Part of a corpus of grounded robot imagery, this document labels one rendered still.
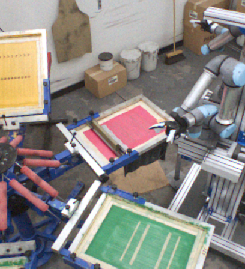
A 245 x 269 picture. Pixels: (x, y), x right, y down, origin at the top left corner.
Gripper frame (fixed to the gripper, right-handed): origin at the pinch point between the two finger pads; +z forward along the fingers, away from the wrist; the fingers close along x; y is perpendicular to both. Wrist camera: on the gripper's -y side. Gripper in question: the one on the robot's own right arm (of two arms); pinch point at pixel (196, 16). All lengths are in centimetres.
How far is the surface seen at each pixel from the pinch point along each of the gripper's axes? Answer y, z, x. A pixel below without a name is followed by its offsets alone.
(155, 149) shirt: 76, -38, -80
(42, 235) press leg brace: 111, -25, -197
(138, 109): 63, 1, -68
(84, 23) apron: 69, 181, -24
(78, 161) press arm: 58, -19, -142
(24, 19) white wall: 32, 184, -95
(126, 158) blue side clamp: 52, -47, -112
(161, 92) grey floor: 174, 107, 33
